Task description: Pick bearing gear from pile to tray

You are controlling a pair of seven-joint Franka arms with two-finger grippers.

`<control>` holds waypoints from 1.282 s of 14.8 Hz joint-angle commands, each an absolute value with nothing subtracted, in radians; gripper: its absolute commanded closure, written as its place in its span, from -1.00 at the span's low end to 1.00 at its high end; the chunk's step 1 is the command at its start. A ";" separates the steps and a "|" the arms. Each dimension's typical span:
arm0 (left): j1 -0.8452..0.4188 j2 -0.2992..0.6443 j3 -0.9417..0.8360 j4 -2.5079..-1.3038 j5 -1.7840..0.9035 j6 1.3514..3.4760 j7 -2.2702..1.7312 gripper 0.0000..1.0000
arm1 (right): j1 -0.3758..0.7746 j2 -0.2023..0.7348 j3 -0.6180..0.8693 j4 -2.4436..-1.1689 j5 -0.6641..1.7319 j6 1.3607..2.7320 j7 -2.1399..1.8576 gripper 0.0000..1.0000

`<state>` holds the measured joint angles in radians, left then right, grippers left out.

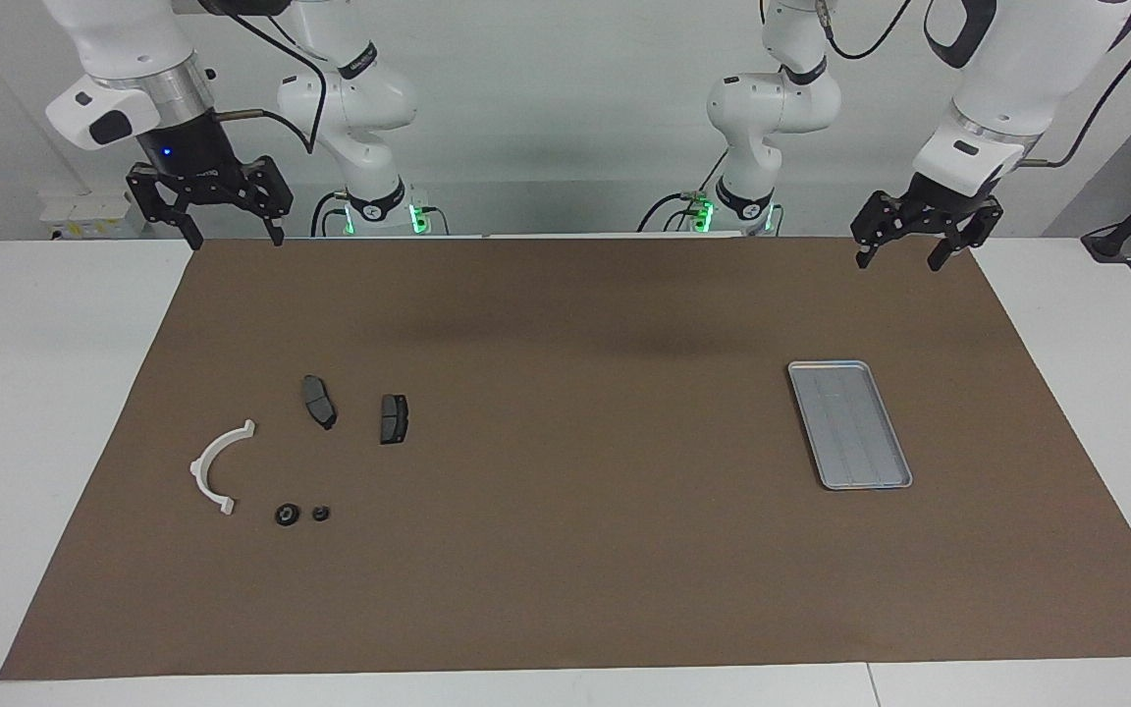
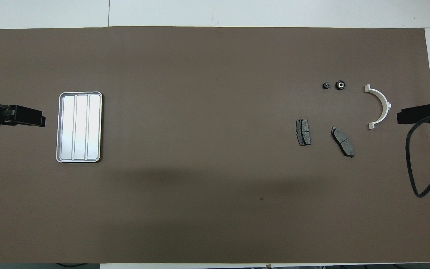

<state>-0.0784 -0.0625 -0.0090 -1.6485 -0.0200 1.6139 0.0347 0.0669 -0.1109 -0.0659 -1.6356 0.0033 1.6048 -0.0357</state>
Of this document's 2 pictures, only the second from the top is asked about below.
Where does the white half-ring bracket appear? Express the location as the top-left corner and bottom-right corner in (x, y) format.
(364, 84), (392, 130)

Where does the short grey brake pad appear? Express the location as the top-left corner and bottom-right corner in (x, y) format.
(296, 118), (312, 146)

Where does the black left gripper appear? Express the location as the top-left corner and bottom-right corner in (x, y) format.
(0, 104), (47, 128)

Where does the brown table mat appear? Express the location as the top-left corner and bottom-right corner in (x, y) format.
(0, 26), (430, 264)

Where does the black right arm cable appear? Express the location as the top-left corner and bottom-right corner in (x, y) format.
(405, 108), (430, 198)

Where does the silver ribbed metal tray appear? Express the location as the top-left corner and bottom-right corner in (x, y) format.
(56, 92), (103, 163)

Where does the long grey brake pad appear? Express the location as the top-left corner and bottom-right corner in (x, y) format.
(331, 126), (355, 158)

